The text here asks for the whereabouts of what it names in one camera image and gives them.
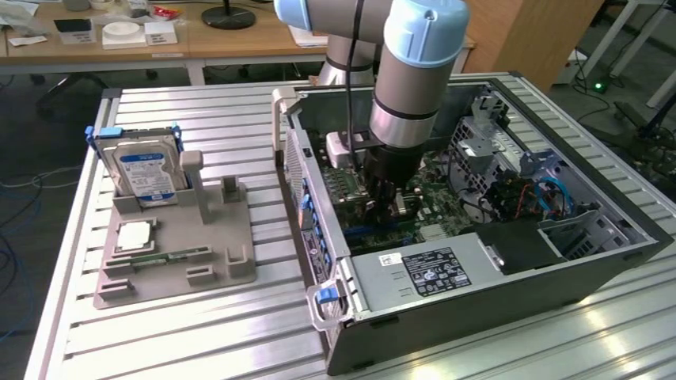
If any plain white box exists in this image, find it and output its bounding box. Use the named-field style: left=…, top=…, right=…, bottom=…
left=144, top=21, right=176, bottom=47

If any black round lamp base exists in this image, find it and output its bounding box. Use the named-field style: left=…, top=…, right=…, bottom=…
left=201, top=0, right=258, bottom=31

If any green RAM stick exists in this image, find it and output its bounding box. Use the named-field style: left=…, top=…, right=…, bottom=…
left=129, top=247, right=206, bottom=267

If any stack of white papers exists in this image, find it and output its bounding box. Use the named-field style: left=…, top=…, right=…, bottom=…
left=286, top=23, right=329, bottom=48

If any grey parts rack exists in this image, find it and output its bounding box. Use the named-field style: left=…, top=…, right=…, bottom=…
left=93, top=150, right=260, bottom=310

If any white square dish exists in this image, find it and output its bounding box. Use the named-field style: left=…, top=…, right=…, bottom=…
left=101, top=21, right=148, bottom=51

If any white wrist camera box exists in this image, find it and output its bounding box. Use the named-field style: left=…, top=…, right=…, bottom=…
left=325, top=131, right=373, bottom=169

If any silver CPU chip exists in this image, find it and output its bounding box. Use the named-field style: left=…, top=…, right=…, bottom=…
left=114, top=223, right=154, bottom=250

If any blue wire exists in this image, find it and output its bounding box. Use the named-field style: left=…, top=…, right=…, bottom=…
left=532, top=177, right=577, bottom=219

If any metal disk bay cage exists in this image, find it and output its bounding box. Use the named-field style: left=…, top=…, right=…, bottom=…
left=448, top=94, right=534, bottom=191

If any green motherboard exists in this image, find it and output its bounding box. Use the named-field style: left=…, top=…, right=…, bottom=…
left=310, top=140, right=480, bottom=257

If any black chair base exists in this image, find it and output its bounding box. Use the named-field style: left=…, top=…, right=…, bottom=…
left=30, top=73, right=106, bottom=116

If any wooden cabinet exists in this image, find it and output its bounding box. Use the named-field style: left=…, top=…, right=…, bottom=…
left=437, top=0, right=606, bottom=91

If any wooden desk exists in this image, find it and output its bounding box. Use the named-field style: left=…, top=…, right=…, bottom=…
left=0, top=0, right=476, bottom=76

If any hard disk in blue caddy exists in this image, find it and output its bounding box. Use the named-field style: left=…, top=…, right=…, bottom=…
left=84, top=125, right=185, bottom=207

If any white desk frame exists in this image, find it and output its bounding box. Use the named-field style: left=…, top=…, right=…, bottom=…
left=577, top=0, right=676, bottom=110

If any black stand base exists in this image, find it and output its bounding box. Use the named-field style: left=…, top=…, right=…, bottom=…
left=612, top=101, right=676, bottom=175

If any grey disk bay tray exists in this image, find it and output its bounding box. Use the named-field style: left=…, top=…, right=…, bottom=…
left=537, top=209, right=629, bottom=262

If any black open PC case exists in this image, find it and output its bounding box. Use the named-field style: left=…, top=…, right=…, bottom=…
left=270, top=77, right=676, bottom=377

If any grey power supply unit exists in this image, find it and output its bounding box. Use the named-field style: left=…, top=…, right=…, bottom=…
left=350, top=233, right=510, bottom=314

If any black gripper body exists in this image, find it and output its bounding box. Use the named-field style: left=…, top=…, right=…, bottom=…
left=362, top=142, right=426, bottom=187

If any white box with black top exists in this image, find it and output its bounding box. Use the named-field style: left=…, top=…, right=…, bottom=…
left=53, top=18, right=97, bottom=45

